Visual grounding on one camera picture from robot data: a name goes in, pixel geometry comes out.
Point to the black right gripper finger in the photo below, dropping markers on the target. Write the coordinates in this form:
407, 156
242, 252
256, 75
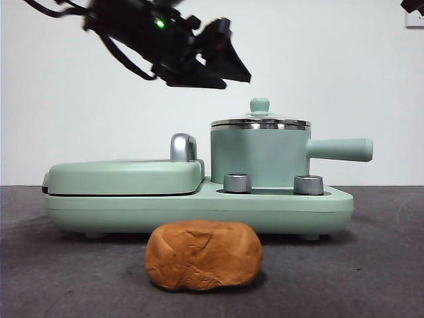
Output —
412, 5

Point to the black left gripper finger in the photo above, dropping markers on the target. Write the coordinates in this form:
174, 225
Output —
227, 56
195, 79

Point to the glass lid with green knob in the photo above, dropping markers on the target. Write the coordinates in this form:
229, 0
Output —
260, 106

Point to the brown potato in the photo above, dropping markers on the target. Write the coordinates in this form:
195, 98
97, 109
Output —
203, 255

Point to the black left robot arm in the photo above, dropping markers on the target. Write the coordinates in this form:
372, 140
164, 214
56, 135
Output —
142, 30

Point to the silver control knob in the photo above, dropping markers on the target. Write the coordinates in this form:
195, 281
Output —
308, 185
237, 183

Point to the mint green griddle cover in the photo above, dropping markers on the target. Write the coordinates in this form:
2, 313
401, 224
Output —
116, 175

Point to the mint green breakfast maker base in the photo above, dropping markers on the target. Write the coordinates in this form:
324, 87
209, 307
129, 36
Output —
198, 212

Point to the white wall socket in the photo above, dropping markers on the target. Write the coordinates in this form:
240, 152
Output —
417, 20

